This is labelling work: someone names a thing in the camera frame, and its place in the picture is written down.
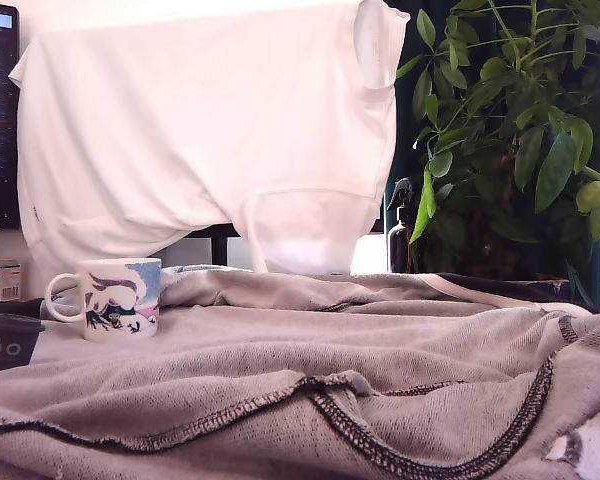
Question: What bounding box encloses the black spray bottle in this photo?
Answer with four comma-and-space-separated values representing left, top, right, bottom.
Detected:
385, 177, 421, 274

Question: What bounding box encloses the black monitor stand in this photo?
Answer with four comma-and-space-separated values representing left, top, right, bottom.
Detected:
183, 223, 238, 272

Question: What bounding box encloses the green leafy houseplant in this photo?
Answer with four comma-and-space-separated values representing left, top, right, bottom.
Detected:
395, 0, 600, 281

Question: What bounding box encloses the white mug with blue print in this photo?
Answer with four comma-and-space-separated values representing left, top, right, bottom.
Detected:
44, 257, 162, 343

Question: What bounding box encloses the grey coffee capsule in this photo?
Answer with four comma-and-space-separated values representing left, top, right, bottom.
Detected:
0, 313, 47, 372

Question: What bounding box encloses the grey knit sweatshirt cloth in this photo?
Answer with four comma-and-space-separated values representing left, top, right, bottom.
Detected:
0, 264, 600, 480

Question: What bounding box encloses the white t-shirt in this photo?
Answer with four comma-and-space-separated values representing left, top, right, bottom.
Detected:
8, 0, 411, 276

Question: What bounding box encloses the white box with barcode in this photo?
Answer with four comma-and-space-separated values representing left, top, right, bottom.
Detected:
0, 257, 23, 304

